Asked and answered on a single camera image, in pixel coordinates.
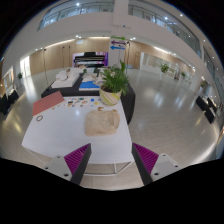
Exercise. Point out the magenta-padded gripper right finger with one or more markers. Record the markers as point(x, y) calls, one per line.
point(148, 160)

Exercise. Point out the blue model base board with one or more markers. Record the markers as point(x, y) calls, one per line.
point(87, 85)

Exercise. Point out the black piano with purple screen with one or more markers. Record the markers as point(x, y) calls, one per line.
point(88, 58)

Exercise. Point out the group of black chairs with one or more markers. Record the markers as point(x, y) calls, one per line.
point(206, 110)
point(8, 100)

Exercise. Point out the distant potted plant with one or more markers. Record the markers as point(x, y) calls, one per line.
point(164, 68)
point(19, 76)
point(182, 74)

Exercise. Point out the tall black floor lamp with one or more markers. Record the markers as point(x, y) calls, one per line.
point(45, 66)

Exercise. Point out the white sheet with colourful stickers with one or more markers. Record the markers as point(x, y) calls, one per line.
point(75, 102)

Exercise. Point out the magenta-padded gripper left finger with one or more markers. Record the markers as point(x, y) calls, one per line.
point(76, 160)

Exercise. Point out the beige knitted towel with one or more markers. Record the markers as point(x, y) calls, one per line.
point(100, 123)

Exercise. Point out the black display platform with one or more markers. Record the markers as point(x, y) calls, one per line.
point(66, 90)

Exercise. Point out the pale building model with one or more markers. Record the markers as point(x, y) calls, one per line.
point(91, 77)

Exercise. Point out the small round orange piece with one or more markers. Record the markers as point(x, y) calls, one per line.
point(114, 110)

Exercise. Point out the white sign with coloured arrows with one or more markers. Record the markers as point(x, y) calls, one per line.
point(117, 45)

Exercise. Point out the small orange cutout piece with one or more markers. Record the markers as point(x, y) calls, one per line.
point(100, 108)

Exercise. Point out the pink flat board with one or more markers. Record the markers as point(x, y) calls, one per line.
point(46, 104)

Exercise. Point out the green plant in striped pot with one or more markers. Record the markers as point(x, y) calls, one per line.
point(108, 98)

